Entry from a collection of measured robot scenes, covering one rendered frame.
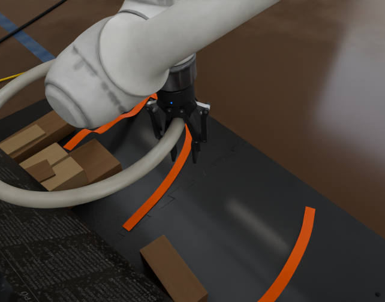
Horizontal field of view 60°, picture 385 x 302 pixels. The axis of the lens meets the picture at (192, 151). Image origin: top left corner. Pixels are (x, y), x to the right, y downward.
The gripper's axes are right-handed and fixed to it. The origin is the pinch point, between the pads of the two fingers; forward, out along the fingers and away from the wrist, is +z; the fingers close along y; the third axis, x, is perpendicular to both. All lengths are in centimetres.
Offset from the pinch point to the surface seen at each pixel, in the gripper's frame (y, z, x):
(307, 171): -46, 87, -65
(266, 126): -24, 86, -97
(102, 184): 10.2, -11.0, 19.0
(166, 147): 0.7, -10.7, 8.9
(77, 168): 62, 58, -32
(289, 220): -36, 84, -33
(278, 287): -31, 83, -1
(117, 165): 49, 69, -45
